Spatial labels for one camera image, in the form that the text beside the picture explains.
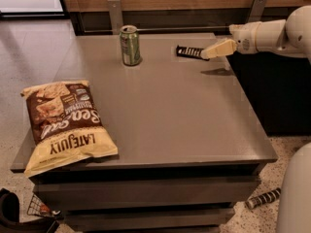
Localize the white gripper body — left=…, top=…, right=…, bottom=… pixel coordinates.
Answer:
left=229, top=21, right=261, bottom=54

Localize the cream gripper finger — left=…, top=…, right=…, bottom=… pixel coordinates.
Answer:
left=200, top=38, right=237, bottom=59

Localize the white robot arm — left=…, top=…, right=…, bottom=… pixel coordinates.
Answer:
left=198, top=6, right=311, bottom=233

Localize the brown Late July chip bag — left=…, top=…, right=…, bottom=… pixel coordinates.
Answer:
left=21, top=80, right=118, bottom=178

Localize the green soda can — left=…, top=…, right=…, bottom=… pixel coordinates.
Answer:
left=120, top=25, right=141, bottom=66

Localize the grey drawer cabinet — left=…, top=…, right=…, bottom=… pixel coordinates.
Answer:
left=10, top=32, right=279, bottom=233

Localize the striped cylinder on floor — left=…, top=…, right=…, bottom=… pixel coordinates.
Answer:
left=245, top=187, right=281, bottom=210

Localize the black curved object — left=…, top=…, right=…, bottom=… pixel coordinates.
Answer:
left=0, top=187, right=60, bottom=233

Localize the right metal bracket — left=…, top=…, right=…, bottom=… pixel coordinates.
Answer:
left=246, top=0, right=267, bottom=22

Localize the metal bracket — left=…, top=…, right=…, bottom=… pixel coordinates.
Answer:
left=246, top=0, right=267, bottom=22
left=108, top=0, right=123, bottom=35

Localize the wooden wall counter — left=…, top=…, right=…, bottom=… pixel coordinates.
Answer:
left=60, top=0, right=311, bottom=35

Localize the left metal bracket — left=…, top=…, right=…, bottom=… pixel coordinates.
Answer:
left=108, top=0, right=123, bottom=35

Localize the black wire basket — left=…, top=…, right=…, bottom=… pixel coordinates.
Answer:
left=27, top=194, right=61, bottom=217

